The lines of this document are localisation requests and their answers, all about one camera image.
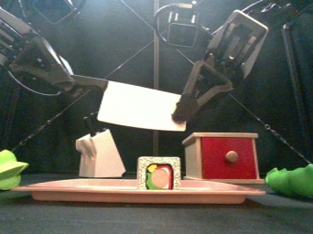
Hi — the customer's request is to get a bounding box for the white cloth sheet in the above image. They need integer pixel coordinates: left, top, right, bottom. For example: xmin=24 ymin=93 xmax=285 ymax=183
xmin=71 ymin=74 xmax=189 ymax=133

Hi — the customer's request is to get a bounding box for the toy sushi roll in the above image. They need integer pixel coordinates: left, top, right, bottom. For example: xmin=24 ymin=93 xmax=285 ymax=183
xmin=135 ymin=155 xmax=184 ymax=191

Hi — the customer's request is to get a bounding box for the wooden box with red drawer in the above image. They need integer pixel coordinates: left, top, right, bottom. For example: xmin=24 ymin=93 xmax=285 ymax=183
xmin=181 ymin=132 xmax=267 ymax=185

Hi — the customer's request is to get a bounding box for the white toy knife block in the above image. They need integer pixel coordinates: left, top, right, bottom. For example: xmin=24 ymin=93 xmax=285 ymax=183
xmin=75 ymin=128 xmax=127 ymax=179

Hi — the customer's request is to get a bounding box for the pink plastic tray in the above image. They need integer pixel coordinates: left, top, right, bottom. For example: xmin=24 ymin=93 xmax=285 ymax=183
xmin=11 ymin=178 xmax=267 ymax=205

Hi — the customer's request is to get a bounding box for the green toy lettuce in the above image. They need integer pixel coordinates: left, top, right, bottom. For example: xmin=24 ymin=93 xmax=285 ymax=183
xmin=0 ymin=149 xmax=31 ymax=192
xmin=264 ymin=163 xmax=313 ymax=199

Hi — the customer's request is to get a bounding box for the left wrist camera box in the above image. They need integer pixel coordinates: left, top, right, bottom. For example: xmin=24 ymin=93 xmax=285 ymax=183
xmin=31 ymin=0 xmax=79 ymax=26

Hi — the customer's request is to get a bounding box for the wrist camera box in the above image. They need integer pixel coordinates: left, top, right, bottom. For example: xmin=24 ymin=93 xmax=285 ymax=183
xmin=165 ymin=3 xmax=202 ymax=48
xmin=31 ymin=0 xmax=79 ymax=26

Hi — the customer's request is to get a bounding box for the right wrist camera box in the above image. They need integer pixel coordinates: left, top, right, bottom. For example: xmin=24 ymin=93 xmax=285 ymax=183
xmin=165 ymin=3 xmax=202 ymax=48

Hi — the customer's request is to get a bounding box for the black frame post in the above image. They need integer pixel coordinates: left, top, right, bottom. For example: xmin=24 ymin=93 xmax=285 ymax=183
xmin=281 ymin=22 xmax=308 ymax=148

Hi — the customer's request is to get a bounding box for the vertical metal frame pole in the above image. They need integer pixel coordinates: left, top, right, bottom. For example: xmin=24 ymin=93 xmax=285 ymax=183
xmin=152 ymin=0 xmax=162 ymax=157

